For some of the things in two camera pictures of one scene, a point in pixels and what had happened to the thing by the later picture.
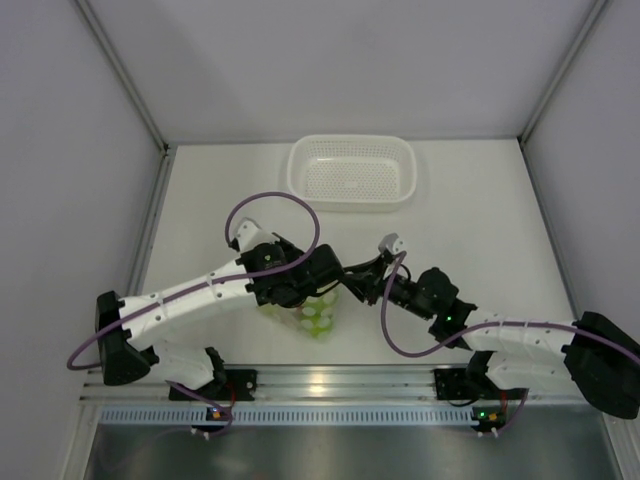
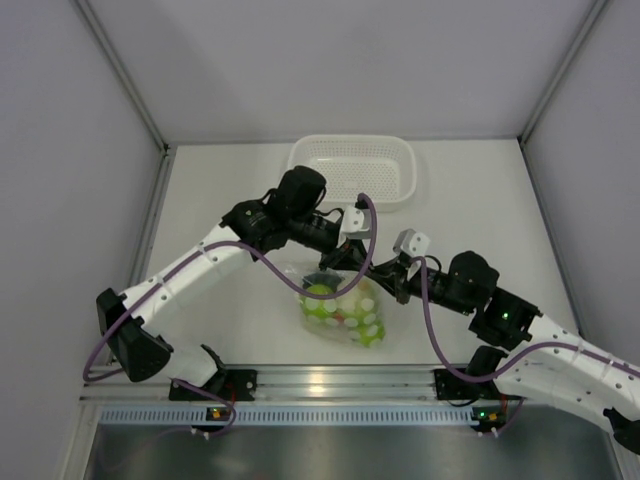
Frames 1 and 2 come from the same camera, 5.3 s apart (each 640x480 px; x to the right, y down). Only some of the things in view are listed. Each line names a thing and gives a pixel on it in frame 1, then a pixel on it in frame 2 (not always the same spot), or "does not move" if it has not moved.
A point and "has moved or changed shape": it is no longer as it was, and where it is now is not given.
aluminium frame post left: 128,80 does not move
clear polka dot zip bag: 316,316 has moved or changed shape
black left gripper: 285,246 → 349,255
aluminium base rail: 319,385 does not move
